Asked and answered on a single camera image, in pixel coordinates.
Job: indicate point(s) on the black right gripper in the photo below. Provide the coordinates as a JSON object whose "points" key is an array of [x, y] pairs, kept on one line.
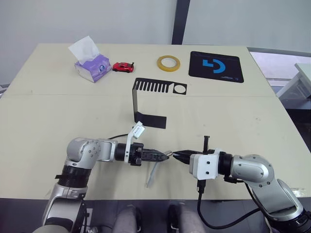
{"points": [[195, 153]]}

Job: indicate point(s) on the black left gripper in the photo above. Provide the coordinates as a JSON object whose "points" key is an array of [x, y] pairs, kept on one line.
{"points": [[136, 155]]}

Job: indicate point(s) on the silver watch body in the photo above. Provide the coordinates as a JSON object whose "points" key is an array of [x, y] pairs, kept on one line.
{"points": [[169, 153]]}

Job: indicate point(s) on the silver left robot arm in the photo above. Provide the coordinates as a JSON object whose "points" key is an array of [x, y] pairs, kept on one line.
{"points": [[80, 153]]}

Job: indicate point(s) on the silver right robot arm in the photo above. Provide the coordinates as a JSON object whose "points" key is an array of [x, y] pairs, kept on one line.
{"points": [[257, 172]]}

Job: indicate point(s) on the black slotted watch stand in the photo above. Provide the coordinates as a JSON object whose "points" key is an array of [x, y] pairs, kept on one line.
{"points": [[145, 86]]}

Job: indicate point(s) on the grey rounded shape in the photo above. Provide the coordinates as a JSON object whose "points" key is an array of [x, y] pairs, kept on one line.
{"points": [[126, 219], [187, 218]]}

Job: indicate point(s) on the yellow tape roll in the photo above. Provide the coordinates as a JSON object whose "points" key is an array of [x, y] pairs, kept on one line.
{"points": [[168, 66]]}

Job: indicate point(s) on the red toy car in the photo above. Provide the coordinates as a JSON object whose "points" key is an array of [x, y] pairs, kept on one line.
{"points": [[122, 67]]}

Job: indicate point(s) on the black mouse pad blue logo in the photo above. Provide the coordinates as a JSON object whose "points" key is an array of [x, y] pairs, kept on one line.
{"points": [[216, 66]]}

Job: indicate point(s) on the purple tissue box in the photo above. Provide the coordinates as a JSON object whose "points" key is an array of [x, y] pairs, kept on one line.
{"points": [[93, 69]]}

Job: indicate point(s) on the white tissue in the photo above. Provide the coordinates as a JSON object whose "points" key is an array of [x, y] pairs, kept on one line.
{"points": [[83, 48]]}

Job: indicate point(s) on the grey background furniture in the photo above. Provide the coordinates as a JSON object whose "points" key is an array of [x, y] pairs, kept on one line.
{"points": [[295, 82]]}

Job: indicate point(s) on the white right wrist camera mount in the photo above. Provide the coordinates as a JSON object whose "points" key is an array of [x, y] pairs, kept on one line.
{"points": [[205, 166]]}

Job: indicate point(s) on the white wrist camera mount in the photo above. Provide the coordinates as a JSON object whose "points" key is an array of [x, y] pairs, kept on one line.
{"points": [[205, 166], [136, 131]]}

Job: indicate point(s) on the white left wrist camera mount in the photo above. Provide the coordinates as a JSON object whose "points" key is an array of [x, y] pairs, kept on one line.
{"points": [[136, 131]]}

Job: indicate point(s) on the dark vertical post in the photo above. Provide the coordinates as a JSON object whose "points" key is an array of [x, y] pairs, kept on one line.
{"points": [[180, 21]]}

